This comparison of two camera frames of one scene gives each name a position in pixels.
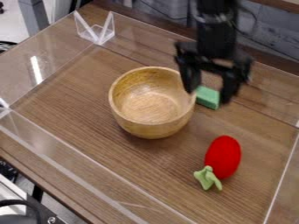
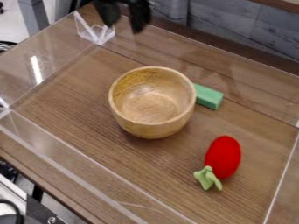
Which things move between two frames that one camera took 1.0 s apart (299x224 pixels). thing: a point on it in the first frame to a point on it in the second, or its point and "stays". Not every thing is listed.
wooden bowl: [151, 102] stays
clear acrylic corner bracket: [96, 33] stays
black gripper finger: [191, 74] to [110, 10]
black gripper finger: [231, 81] to [140, 10]
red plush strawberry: [222, 157] stays
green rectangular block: [207, 97] stays
